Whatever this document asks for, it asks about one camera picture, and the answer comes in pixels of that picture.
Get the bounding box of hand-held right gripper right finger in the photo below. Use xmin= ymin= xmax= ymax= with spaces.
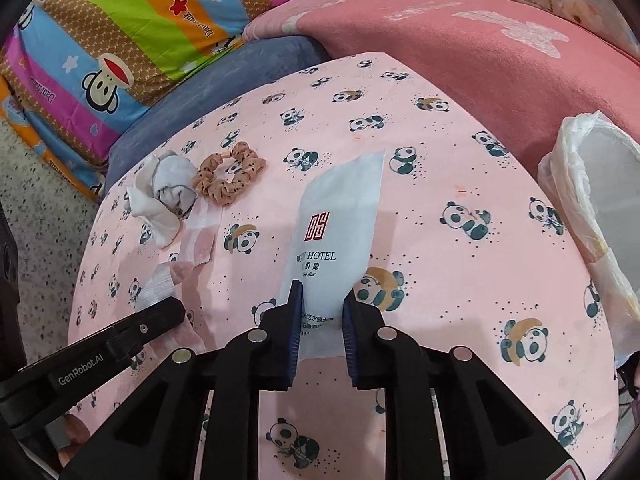
xmin=341 ymin=295 xmax=576 ymax=480

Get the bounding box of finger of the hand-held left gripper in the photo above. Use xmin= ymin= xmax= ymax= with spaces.
xmin=107 ymin=297 xmax=186 ymax=361

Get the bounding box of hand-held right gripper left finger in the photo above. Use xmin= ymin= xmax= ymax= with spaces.
xmin=62 ymin=280 xmax=306 ymax=480

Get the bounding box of pink cloth piece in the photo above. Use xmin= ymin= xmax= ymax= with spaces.
xmin=132 ymin=200 xmax=223 ymax=311

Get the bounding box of white sachet packet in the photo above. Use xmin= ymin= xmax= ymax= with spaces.
xmin=277 ymin=149 xmax=388 ymax=363

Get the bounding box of bag-lined trash bin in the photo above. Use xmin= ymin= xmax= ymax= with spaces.
xmin=537 ymin=110 xmax=640 ymax=366

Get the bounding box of pink panda printed cloth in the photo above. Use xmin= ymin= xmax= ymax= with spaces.
xmin=65 ymin=52 xmax=618 ymax=480

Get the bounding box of white and grey sock wad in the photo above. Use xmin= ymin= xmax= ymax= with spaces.
xmin=124 ymin=154 xmax=200 ymax=249

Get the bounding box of tan scrunchie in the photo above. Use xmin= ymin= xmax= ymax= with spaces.
xmin=194 ymin=141 xmax=266 ymax=207

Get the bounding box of orange-edged cartoon pillow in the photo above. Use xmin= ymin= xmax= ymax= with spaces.
xmin=0 ymin=75 xmax=108 ymax=203

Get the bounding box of blue velvet cushion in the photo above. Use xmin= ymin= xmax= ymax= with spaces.
xmin=105 ymin=35 xmax=331 ymax=191

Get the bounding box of pink blanket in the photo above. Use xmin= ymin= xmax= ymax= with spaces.
xmin=242 ymin=0 xmax=640 ymax=171

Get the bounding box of colourful striped cartoon pillow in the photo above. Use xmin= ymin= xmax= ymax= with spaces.
xmin=0 ymin=0 xmax=321 ymax=111

